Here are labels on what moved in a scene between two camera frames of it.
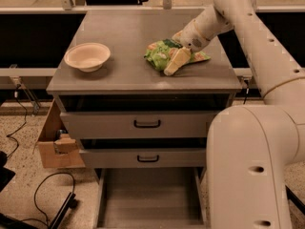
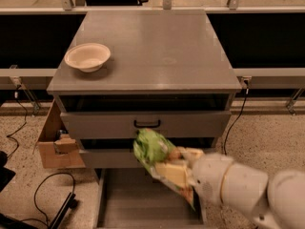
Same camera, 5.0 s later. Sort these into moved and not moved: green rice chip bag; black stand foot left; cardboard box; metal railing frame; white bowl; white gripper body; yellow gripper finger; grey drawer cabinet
Moved: yellow gripper finger; white gripper body; green rice chip bag
Not moved: metal railing frame; white bowl; black stand foot left; cardboard box; grey drawer cabinet
